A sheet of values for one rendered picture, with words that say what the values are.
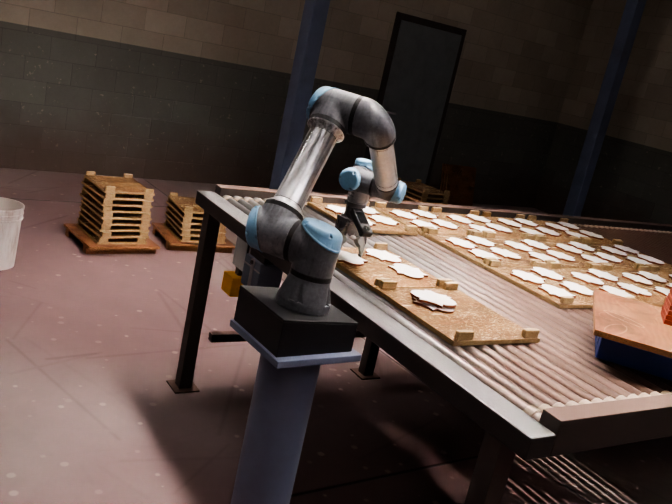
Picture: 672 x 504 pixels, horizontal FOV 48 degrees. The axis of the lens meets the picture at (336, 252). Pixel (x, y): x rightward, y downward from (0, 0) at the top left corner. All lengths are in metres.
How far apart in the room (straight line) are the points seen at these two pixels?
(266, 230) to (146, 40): 5.57
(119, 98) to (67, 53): 0.61
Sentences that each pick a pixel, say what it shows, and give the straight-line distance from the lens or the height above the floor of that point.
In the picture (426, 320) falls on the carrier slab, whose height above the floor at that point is 0.94.
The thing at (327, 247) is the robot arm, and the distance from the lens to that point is 1.96.
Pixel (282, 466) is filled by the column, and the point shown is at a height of 0.51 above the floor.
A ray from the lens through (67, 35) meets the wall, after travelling 7.26.
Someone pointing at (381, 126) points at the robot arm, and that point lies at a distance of 2.17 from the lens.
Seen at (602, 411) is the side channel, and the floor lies 0.95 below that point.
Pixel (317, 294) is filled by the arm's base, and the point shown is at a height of 1.02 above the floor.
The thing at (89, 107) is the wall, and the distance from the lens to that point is 7.39.
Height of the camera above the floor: 1.66
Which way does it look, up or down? 15 degrees down
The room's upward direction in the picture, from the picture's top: 12 degrees clockwise
